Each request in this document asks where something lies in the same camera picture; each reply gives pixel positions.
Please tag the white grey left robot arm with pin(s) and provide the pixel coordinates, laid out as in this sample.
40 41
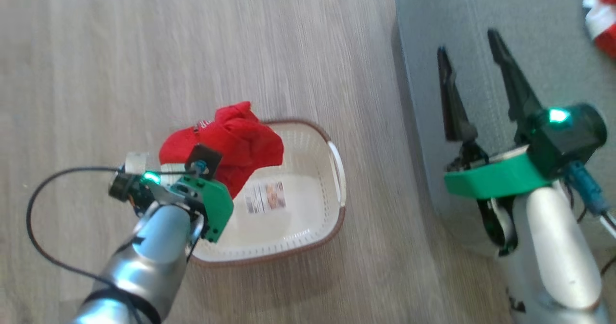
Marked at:
144 266

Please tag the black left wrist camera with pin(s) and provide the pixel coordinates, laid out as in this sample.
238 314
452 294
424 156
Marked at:
132 184

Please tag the grey fabric sofa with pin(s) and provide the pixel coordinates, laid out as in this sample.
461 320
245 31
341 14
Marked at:
481 20

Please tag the printed label sticker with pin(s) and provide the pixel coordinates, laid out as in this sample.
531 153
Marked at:
265 198

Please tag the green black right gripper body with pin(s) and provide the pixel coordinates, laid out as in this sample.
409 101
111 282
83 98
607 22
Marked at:
495 177

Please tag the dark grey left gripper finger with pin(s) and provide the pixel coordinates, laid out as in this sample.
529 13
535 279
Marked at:
204 158

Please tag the white laundry basket brown rim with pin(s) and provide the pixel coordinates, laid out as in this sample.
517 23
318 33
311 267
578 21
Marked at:
298 227

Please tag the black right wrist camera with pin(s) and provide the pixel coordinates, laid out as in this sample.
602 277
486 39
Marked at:
570 136

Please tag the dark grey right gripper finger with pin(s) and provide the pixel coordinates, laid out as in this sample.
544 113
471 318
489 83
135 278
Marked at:
515 88
455 102

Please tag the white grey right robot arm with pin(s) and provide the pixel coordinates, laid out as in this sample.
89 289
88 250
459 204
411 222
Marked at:
558 256

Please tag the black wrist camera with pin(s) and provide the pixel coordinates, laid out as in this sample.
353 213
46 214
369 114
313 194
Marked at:
132 184
570 136

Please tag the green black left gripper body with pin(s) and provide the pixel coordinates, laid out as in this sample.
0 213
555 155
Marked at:
211 203

